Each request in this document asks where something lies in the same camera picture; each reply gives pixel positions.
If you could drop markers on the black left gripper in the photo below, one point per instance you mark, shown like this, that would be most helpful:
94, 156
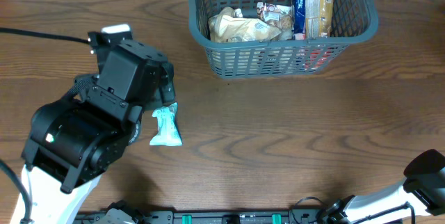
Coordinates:
168, 95

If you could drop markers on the teal packet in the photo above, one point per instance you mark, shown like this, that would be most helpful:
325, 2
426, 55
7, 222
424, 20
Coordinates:
168, 133

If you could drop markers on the beige mushroom snack bag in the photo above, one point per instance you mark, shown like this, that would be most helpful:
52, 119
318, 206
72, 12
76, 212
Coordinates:
279, 16

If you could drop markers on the blue tissue pack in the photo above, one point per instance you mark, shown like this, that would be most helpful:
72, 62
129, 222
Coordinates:
299, 19

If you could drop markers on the orange noodle packet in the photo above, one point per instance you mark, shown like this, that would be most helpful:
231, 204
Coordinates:
318, 18

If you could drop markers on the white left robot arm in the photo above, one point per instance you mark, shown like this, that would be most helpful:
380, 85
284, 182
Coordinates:
75, 139

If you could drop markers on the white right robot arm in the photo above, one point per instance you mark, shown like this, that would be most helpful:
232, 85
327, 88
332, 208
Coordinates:
421, 193

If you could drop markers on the grey plastic basket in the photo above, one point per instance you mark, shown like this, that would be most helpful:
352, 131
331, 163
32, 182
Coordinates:
353, 21

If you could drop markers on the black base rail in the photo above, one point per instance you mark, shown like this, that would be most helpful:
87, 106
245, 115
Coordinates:
121, 212

